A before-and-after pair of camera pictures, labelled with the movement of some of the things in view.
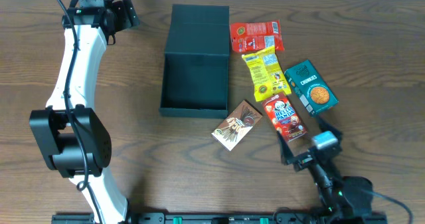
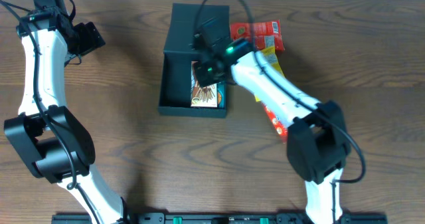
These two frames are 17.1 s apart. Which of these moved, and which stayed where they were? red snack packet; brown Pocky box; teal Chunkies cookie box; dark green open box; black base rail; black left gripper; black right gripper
Moved: black left gripper; black right gripper; teal Chunkies cookie box; brown Pocky box
Stayed: black base rail; dark green open box; red snack packet
